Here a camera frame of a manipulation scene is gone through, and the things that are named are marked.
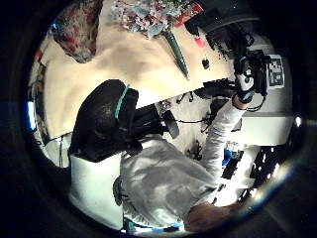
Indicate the floral patterned cloth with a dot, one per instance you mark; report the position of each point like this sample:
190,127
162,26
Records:
77,29

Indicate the small pink object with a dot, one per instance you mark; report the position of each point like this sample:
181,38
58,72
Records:
199,42

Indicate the flower bouquet with green stem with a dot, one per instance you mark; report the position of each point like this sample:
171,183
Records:
155,15

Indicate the black equipment under table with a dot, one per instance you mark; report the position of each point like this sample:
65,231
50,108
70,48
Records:
155,120

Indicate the black chair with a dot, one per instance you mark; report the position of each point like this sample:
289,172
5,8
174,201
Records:
221,15

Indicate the small black object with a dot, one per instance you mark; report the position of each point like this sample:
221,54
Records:
205,63

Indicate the the person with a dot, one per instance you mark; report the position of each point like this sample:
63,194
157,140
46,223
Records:
165,181

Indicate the white marker cube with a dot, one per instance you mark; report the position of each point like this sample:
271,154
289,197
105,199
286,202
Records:
276,71

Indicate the blue and white object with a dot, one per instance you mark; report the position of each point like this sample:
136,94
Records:
229,153

